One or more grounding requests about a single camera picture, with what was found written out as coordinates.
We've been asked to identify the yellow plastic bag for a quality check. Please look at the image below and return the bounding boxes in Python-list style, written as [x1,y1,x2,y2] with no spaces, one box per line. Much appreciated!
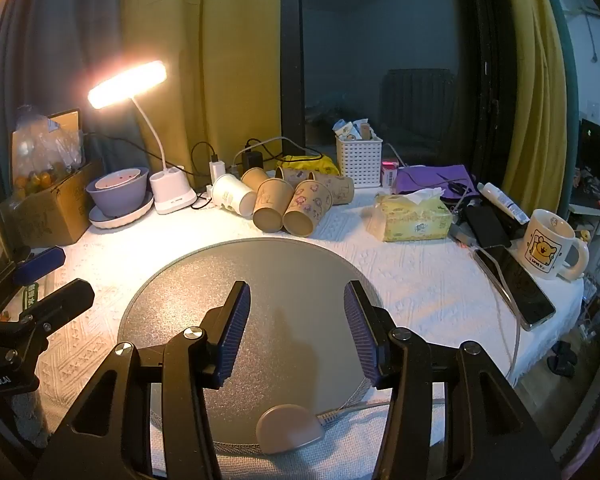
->
[280,154,341,177]

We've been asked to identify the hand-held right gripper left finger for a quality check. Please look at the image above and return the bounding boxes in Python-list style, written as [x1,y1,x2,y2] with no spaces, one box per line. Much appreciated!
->
[37,280,253,480]

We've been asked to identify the yellow curtain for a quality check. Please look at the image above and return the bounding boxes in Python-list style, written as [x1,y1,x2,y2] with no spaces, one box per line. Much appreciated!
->
[120,0,283,192]
[497,0,569,211]

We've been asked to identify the black charger with cables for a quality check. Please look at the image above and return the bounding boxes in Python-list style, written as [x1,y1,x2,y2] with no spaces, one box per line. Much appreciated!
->
[231,135,337,168]

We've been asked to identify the purple cloth pouch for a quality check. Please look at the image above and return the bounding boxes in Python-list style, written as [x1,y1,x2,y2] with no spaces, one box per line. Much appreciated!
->
[395,164,481,206]

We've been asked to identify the yellow-green tissue pack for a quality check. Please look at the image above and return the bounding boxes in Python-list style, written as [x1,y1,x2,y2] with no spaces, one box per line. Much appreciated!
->
[370,187,453,243]

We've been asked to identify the purple bowl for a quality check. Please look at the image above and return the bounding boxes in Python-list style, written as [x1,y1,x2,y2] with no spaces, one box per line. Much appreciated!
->
[86,166,150,220]

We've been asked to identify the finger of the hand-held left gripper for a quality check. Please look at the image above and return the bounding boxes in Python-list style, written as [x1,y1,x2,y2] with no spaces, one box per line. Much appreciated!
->
[0,246,67,320]
[0,278,96,361]

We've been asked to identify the black power bank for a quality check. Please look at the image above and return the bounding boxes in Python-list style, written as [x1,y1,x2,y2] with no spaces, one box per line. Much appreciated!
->
[462,205,512,248]

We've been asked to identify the white bear print mug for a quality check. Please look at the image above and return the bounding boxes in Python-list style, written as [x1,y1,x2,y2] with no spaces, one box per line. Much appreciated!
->
[521,208,591,281]

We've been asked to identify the black power cable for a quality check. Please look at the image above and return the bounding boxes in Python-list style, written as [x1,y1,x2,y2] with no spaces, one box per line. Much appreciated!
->
[82,131,217,192]

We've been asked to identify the white slotted basket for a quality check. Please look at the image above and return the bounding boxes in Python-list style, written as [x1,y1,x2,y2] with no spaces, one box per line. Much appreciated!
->
[335,132,383,189]

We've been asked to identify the black slippers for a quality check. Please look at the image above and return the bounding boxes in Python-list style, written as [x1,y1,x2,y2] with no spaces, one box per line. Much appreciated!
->
[550,341,579,377]

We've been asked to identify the snack packets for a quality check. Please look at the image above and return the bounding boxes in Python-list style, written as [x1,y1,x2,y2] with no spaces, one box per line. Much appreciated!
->
[332,118,379,142]

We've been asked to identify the black window frame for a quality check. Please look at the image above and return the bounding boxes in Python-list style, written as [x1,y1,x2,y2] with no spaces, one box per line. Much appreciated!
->
[279,0,512,192]

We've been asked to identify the white phone cable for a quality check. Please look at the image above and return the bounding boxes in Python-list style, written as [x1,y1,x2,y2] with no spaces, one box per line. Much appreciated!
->
[452,232,524,377]

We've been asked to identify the purple plate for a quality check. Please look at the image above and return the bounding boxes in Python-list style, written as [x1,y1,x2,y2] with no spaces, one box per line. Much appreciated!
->
[88,195,155,231]

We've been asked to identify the plastic bag of oranges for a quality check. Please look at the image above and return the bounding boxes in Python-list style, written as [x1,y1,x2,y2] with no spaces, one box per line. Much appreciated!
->
[11,105,88,198]

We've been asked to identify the grey curtain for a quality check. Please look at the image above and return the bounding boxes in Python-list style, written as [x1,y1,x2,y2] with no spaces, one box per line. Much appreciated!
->
[0,0,153,173]

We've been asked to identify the smartphone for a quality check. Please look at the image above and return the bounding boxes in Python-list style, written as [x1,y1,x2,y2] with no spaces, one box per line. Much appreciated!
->
[474,245,557,332]

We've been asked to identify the brown printed paper cup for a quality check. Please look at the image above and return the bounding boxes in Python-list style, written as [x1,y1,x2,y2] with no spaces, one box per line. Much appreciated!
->
[241,166,271,193]
[282,180,333,237]
[275,166,316,186]
[312,174,356,207]
[252,178,295,233]

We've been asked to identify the white tube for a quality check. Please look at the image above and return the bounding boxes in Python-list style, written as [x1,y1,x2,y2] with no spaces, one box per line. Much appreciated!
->
[477,182,531,223]

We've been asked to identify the pink oval controller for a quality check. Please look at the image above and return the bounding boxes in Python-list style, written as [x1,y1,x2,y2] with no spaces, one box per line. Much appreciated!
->
[256,404,326,456]

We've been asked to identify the white desk lamp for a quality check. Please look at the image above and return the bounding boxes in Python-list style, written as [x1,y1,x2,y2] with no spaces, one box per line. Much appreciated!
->
[87,60,197,216]

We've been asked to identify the round grey mat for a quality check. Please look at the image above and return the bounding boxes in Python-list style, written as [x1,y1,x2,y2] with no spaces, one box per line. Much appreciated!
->
[117,237,385,456]

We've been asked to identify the cardboard box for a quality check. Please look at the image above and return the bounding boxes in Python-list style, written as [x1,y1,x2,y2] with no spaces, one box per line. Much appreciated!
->
[0,108,104,249]

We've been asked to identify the white cup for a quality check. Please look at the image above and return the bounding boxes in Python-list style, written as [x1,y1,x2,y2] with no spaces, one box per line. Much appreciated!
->
[211,173,257,217]

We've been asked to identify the white controller cable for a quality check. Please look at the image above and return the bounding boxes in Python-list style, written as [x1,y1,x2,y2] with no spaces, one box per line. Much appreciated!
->
[320,396,446,426]

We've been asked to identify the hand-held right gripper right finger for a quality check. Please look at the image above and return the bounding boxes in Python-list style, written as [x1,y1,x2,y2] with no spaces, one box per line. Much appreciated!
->
[343,280,563,480]

